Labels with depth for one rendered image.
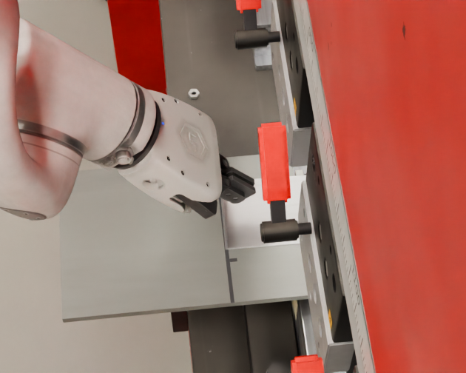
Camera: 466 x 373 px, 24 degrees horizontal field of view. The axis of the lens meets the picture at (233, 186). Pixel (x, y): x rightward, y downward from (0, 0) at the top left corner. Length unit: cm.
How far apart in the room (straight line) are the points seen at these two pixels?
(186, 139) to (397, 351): 49
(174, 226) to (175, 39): 38
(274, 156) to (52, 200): 19
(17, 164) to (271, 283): 38
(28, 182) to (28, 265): 144
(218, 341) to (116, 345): 97
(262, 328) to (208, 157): 25
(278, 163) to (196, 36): 64
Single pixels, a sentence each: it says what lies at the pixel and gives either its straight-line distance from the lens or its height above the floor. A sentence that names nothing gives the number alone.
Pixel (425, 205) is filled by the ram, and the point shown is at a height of 161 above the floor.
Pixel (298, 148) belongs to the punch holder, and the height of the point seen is 122.
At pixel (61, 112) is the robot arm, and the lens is 92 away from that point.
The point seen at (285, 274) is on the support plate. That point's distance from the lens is 115.
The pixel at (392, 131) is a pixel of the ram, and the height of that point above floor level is 158.
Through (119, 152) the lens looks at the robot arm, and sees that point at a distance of 98.
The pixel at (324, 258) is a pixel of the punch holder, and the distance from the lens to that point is 83.
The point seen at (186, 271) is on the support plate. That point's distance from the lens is 115.
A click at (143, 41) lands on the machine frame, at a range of 225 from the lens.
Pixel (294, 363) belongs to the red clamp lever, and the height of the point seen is 131.
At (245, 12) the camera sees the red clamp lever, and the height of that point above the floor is 127.
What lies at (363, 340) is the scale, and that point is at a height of 139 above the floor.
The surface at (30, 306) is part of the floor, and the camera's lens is 227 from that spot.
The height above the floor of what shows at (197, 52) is 88.
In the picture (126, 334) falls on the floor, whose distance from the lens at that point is 221.
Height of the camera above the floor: 203
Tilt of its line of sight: 59 degrees down
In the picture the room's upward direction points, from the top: straight up
